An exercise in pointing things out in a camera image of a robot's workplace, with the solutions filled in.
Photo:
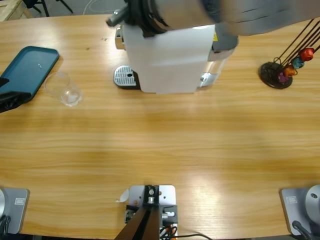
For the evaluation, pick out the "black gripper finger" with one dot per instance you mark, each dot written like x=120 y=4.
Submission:
x=3 y=82
x=13 y=101

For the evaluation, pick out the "clear drinking glass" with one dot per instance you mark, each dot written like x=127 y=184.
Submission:
x=71 y=96

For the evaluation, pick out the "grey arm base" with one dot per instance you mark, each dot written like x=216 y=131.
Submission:
x=15 y=212
x=300 y=207

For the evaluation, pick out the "white capsule coffee machine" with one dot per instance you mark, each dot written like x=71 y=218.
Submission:
x=165 y=62

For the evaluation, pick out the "purple coffee capsule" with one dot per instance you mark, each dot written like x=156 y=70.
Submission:
x=282 y=78

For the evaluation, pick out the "orange coffee capsule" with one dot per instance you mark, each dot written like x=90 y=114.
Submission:
x=289 y=71

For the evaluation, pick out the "teal coffee capsule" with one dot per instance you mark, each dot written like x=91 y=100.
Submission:
x=298 y=63

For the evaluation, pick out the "red coffee capsule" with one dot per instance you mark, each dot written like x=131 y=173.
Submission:
x=306 y=54

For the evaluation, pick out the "teal plastic tray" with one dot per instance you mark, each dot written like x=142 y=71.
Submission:
x=27 y=67

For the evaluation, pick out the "wooden crate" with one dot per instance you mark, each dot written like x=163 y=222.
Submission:
x=12 y=10

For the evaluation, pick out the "black chair legs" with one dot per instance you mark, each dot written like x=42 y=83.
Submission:
x=45 y=6

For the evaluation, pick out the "chrome drip tray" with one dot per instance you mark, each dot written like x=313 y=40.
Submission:
x=123 y=76

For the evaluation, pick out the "white tape tab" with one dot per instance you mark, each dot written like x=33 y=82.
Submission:
x=123 y=196

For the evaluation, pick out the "clear water tank dark lid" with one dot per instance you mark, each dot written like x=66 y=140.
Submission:
x=225 y=42

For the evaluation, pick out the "black capsule holder with rods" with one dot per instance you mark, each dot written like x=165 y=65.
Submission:
x=268 y=72

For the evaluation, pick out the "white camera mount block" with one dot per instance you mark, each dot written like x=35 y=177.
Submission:
x=167 y=195

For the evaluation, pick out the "dark camera post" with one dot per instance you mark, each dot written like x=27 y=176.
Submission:
x=147 y=225

